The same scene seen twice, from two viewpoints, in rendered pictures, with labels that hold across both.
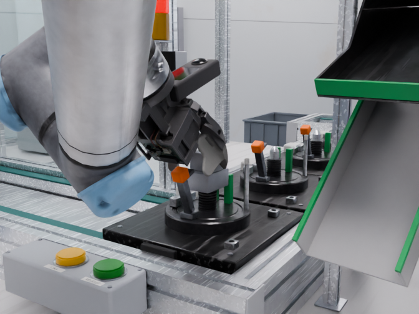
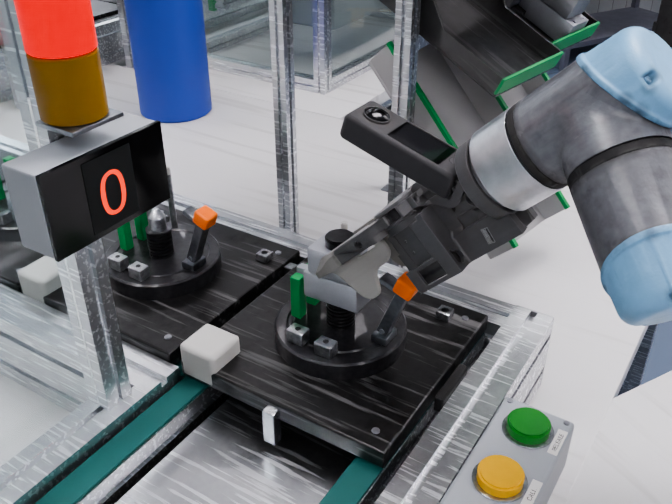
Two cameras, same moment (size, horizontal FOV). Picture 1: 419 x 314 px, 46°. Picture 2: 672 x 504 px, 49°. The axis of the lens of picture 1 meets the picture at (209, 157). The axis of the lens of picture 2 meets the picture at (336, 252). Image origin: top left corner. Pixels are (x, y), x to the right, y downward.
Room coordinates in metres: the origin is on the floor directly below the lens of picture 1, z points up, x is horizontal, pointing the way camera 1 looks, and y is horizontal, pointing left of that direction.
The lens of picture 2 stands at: (0.77, 0.63, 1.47)
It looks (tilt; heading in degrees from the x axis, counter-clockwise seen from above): 32 degrees down; 270
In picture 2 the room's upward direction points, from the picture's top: straight up
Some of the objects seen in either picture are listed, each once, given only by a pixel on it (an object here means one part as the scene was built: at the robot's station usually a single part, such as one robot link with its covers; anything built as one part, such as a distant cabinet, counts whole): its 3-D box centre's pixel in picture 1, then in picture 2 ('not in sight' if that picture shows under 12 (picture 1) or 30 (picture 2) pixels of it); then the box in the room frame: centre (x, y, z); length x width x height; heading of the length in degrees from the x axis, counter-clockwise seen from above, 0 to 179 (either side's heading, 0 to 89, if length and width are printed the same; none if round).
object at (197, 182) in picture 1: (211, 165); (332, 263); (0.77, 0.00, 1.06); 0.08 x 0.04 x 0.07; 148
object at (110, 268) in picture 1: (108, 271); (527, 428); (0.59, 0.13, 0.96); 0.04 x 0.04 x 0.02
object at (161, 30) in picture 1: (156, 27); (68, 82); (0.96, 0.10, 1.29); 0.05 x 0.05 x 0.05
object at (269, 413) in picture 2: not in sight; (271, 425); (0.83, 0.11, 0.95); 0.01 x 0.01 x 0.04; 58
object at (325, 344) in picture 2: (176, 200); (325, 347); (0.78, 0.06, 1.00); 0.02 x 0.01 x 0.02; 148
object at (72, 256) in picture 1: (71, 259); (499, 479); (0.62, 0.19, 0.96); 0.04 x 0.04 x 0.02
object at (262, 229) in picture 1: (207, 225); (340, 343); (0.76, 0.00, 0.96); 0.24 x 0.24 x 0.02; 58
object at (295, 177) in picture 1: (274, 164); (159, 236); (0.98, -0.13, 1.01); 0.24 x 0.24 x 0.13; 58
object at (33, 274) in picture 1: (72, 280); (495, 502); (0.62, 0.19, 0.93); 0.21 x 0.07 x 0.06; 58
